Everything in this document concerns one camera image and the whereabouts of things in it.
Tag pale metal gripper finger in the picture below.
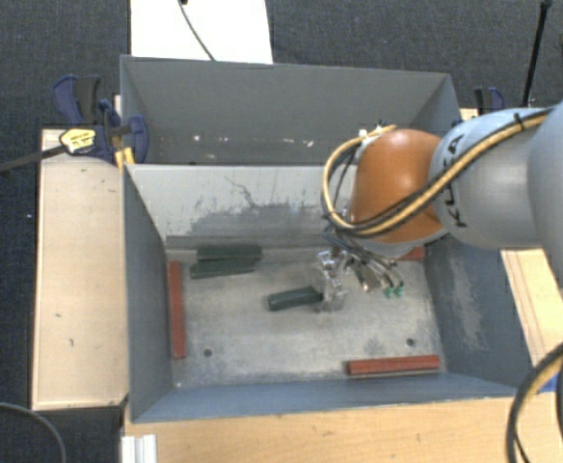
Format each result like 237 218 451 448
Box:
317 287 351 313
311 252 346 290

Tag dark green block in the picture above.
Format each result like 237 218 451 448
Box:
196 243 264 262
267 286 325 313
189 257 256 281

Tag grey metal bin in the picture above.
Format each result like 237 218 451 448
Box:
119 54 538 424

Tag pale wood flat board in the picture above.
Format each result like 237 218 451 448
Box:
31 127 131 412

